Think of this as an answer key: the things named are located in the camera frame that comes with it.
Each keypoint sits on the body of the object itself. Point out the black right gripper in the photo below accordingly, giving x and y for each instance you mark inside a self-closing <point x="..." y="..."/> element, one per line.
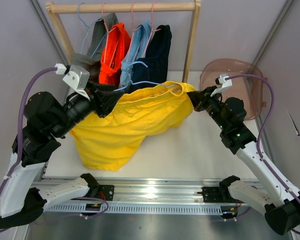
<point x="200" y="98"/>

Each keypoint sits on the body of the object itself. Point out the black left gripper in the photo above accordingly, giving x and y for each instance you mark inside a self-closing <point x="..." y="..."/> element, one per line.
<point x="105" y="98"/>

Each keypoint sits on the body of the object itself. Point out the blue wire hanger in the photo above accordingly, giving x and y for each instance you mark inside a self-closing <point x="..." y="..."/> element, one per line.
<point x="121" y="89"/>

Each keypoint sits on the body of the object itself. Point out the yellow shorts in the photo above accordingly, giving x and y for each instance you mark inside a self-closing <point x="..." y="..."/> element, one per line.
<point x="109" y="143"/>

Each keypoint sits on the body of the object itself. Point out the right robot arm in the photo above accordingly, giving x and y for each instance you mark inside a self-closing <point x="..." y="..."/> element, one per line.
<point x="280" y="200"/>

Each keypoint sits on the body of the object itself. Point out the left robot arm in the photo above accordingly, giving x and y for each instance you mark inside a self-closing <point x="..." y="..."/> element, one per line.
<point x="47" y="122"/>

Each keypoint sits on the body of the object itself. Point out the grey shorts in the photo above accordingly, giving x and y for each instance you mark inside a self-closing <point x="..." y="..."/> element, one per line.
<point x="91" y="60"/>

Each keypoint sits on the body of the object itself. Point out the navy blue shorts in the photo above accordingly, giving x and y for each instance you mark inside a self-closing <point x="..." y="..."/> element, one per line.
<point x="157" y="59"/>

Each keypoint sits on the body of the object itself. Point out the orange shorts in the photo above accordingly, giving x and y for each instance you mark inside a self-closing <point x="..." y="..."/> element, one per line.
<point x="117" y="45"/>

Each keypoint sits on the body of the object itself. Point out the pink hanger of orange shorts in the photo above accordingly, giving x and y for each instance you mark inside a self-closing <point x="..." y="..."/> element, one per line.
<point x="106" y="27"/>

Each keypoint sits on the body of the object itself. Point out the light blue shorts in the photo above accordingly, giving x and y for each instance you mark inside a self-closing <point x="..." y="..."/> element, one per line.
<point x="138" y="44"/>

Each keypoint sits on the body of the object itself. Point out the pink hanger of navy shorts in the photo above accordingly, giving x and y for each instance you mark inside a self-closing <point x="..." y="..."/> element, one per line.
<point x="152" y="30"/>

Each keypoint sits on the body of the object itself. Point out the blue hanger of grey shorts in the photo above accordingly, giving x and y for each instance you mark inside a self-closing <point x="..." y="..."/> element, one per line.
<point x="90" y="32"/>

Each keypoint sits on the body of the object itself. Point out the translucent pink plastic basket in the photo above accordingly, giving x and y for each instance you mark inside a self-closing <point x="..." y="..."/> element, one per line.
<point x="248" y="89"/>

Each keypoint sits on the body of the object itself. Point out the wooden clothes rack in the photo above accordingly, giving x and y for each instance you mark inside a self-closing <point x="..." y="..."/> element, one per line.
<point x="55" y="10"/>

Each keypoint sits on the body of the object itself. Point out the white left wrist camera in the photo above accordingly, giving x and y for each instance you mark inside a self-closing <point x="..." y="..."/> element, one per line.
<point x="75" y="76"/>

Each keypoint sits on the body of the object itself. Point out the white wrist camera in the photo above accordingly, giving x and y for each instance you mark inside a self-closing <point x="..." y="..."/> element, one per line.
<point x="223" y="83"/>
<point x="75" y="76"/>

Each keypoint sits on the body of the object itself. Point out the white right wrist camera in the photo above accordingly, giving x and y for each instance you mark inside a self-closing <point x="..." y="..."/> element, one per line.
<point x="223" y="83"/>

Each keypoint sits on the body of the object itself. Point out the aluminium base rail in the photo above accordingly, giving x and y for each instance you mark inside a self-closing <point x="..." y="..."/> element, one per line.
<point x="157" y="191"/>

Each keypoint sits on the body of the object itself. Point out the slotted cable duct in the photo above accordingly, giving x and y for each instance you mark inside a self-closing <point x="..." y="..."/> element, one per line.
<point x="124" y="208"/>

